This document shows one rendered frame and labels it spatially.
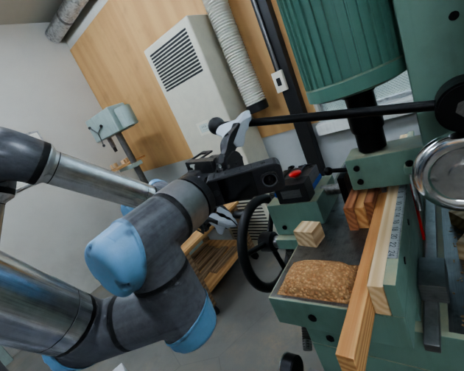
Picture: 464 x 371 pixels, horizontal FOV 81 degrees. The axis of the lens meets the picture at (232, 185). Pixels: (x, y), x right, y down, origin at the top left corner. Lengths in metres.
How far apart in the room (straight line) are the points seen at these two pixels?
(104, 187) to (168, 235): 0.40
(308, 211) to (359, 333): 0.34
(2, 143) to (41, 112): 2.77
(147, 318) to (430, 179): 0.43
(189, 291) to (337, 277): 0.24
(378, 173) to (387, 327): 0.28
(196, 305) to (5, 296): 0.19
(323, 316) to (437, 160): 0.29
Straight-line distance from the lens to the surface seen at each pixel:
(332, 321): 0.50
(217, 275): 2.01
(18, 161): 0.67
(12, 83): 3.48
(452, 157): 0.47
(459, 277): 0.65
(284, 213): 0.69
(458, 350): 0.58
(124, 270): 0.31
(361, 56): 0.50
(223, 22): 2.00
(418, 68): 0.51
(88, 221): 3.37
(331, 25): 0.50
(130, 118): 2.51
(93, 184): 0.71
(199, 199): 0.37
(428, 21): 0.50
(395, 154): 0.58
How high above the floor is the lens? 1.24
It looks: 16 degrees down
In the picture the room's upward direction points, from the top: 24 degrees counter-clockwise
